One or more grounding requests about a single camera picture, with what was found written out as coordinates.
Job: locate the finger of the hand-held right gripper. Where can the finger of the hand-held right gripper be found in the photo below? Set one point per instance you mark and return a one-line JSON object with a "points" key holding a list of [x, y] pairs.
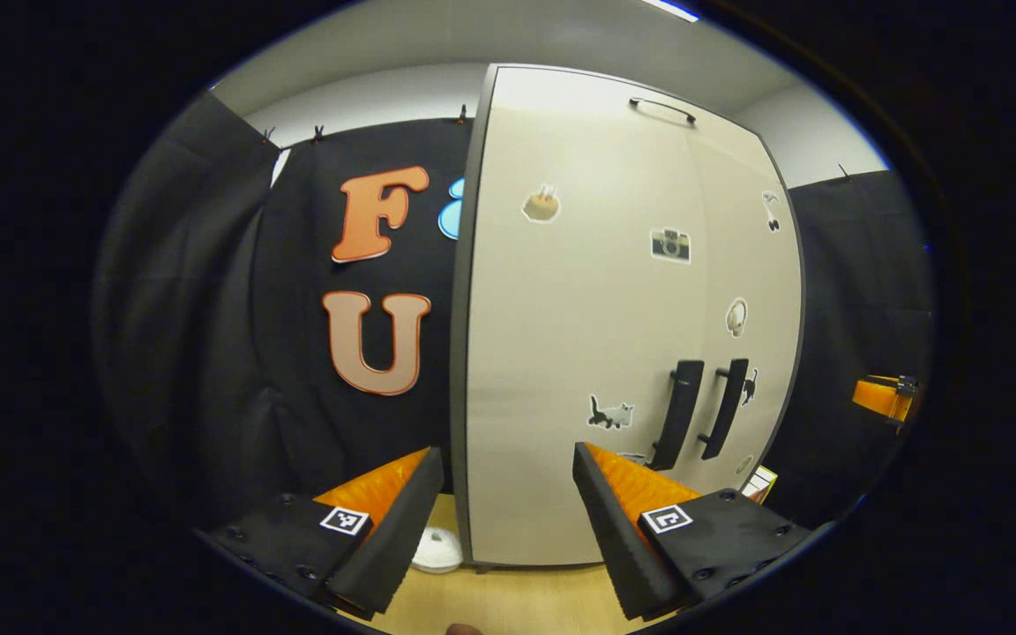
{"points": [[878, 399]]}

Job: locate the white round disc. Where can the white round disc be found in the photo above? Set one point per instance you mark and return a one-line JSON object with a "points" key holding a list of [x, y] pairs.
{"points": [[436, 550]]}

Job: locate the black backdrop cloth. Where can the black backdrop cloth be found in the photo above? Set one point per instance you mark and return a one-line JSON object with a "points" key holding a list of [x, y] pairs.
{"points": [[208, 309], [861, 291]]}

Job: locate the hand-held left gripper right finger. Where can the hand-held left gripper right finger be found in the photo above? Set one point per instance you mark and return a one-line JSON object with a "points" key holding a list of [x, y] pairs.
{"points": [[618, 547]]}

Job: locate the white shoe cabinet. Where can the white shoe cabinet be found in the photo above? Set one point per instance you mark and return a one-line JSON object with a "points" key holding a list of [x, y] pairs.
{"points": [[578, 93]]}

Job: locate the white shoe cabinet door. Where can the white shoe cabinet door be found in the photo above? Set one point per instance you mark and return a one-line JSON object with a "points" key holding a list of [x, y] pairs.
{"points": [[561, 335], [759, 265]]}

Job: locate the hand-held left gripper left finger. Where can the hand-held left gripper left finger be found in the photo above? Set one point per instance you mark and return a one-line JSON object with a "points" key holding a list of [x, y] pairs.
{"points": [[393, 538]]}

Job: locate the ceiling light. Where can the ceiling light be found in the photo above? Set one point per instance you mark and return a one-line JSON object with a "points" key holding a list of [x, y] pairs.
{"points": [[671, 9]]}

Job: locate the yellow and white box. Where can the yellow and white box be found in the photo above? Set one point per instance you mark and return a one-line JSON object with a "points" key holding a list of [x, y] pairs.
{"points": [[759, 483]]}

